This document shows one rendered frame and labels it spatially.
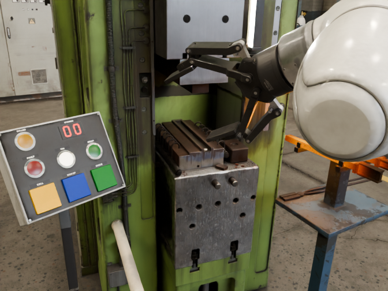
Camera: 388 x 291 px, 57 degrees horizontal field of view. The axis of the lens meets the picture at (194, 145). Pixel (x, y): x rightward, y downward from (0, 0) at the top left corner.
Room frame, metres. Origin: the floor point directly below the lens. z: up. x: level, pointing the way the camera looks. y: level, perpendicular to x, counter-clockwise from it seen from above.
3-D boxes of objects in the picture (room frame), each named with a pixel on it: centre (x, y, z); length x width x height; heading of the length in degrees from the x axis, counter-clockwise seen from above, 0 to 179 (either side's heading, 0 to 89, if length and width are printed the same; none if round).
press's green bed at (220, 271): (1.60, -0.01, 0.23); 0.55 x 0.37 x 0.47; 21
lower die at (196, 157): (1.57, 0.04, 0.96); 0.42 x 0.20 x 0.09; 21
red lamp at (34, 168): (0.97, 0.47, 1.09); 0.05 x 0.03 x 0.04; 111
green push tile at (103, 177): (1.08, 0.30, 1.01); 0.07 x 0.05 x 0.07; 136
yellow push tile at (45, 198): (0.94, 0.44, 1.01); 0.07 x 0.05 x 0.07; 136
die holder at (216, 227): (1.60, -0.01, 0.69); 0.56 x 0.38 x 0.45; 21
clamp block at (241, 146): (1.49, -0.18, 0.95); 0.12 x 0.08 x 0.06; 21
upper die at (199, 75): (1.57, 0.04, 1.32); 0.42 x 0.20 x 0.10; 21
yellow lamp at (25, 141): (1.00, 0.50, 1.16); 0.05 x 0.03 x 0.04; 111
